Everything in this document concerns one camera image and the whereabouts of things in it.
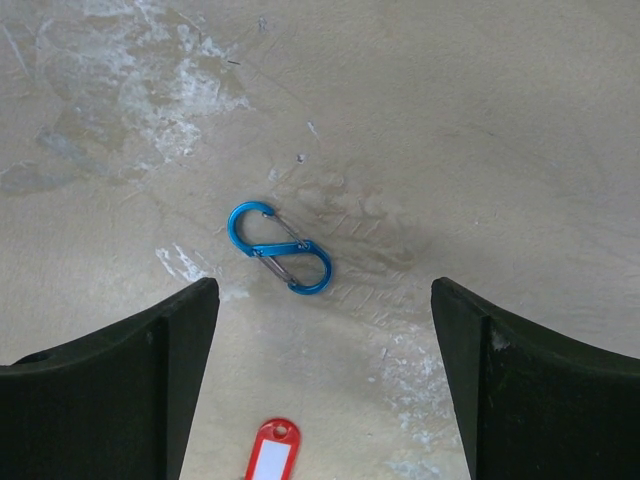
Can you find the red key tag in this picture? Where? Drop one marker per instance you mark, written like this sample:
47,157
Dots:
275,450

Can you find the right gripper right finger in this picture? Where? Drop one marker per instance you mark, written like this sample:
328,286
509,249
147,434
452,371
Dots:
531,403

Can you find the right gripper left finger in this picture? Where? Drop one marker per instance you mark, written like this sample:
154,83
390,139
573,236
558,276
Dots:
117,403

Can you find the blue S carabiner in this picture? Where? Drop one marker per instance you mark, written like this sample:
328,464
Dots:
267,254

